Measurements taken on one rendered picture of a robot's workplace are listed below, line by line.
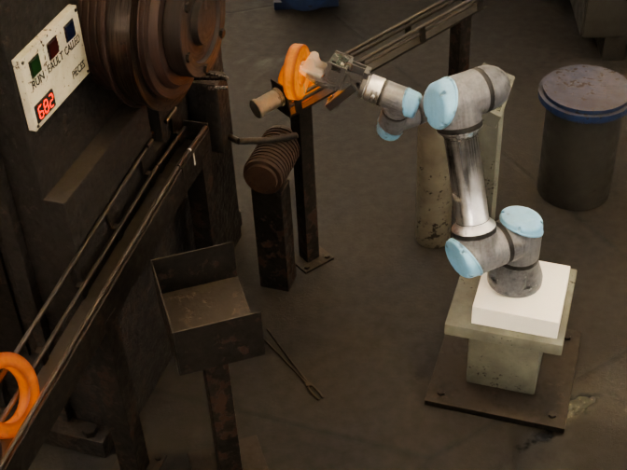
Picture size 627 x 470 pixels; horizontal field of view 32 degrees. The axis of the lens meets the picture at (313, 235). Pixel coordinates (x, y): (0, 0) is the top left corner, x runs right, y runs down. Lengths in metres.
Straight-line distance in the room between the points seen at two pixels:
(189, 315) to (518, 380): 1.04
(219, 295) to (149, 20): 0.67
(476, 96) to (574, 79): 1.14
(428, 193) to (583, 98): 0.61
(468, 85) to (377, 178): 1.37
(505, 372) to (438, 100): 0.90
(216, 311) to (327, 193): 1.40
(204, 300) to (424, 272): 1.14
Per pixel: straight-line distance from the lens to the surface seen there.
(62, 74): 2.56
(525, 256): 2.92
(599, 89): 3.75
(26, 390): 2.48
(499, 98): 2.72
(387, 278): 3.57
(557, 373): 3.28
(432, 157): 3.45
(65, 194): 2.60
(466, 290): 3.09
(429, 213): 3.59
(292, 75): 2.96
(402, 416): 3.16
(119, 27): 2.56
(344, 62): 2.97
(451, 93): 2.65
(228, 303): 2.63
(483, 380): 3.21
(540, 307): 2.98
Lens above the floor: 2.39
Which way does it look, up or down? 40 degrees down
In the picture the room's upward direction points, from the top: 3 degrees counter-clockwise
